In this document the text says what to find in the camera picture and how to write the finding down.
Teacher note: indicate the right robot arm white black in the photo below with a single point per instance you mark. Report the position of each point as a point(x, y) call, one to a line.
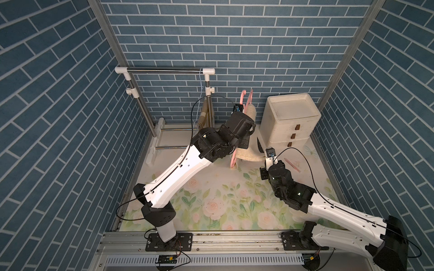
point(383, 241)

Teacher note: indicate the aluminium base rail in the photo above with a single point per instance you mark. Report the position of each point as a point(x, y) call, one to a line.
point(210, 248)

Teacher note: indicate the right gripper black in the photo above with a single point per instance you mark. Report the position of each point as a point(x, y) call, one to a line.
point(263, 171)

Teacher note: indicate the beige knitted cloth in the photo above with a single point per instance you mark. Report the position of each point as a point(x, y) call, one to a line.
point(253, 152)

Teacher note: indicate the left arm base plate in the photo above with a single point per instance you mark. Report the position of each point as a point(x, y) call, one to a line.
point(181, 242)

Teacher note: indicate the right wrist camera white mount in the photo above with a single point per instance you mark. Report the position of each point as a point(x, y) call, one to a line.
point(270, 157)

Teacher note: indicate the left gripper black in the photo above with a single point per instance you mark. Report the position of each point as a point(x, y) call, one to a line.
point(244, 141)

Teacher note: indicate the pink plastic hanger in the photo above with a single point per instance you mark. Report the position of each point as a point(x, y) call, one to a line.
point(244, 110)

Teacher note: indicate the metal clothes rack white joints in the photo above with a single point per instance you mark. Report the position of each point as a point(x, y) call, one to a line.
point(170, 89)

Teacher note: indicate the white three-drawer cabinet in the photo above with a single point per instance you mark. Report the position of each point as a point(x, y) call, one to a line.
point(288, 120)

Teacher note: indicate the pink pen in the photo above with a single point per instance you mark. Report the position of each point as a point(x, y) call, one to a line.
point(292, 165)

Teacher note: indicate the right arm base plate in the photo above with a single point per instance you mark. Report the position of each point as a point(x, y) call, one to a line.
point(292, 241)

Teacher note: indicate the small black controller board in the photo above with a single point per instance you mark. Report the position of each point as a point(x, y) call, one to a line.
point(166, 259)

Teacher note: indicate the floral table mat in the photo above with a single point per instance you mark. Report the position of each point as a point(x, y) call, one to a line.
point(221, 198)

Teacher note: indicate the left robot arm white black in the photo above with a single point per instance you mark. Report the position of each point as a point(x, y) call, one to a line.
point(207, 146)

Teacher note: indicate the brown plaid scarf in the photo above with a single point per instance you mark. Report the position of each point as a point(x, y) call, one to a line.
point(206, 119)

